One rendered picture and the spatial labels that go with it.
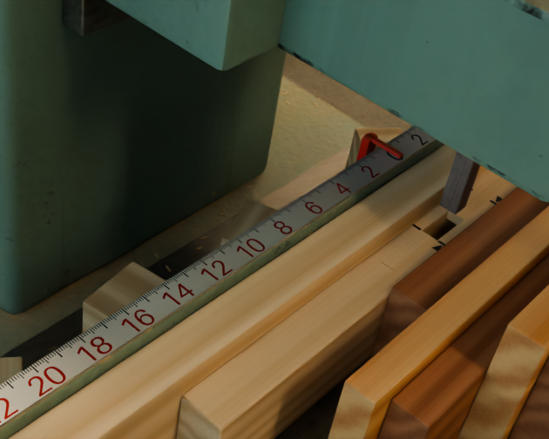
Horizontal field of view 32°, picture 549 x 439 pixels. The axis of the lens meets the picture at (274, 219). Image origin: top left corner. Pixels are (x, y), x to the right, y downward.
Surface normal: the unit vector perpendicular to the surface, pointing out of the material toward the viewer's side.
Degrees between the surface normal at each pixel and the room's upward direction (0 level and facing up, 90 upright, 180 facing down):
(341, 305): 0
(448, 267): 0
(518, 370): 90
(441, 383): 0
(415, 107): 90
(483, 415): 90
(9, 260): 90
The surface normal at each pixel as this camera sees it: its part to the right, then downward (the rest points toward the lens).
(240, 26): 0.74, 0.51
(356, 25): -0.66, 0.41
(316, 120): 0.15, -0.75
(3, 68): 0.06, 0.66
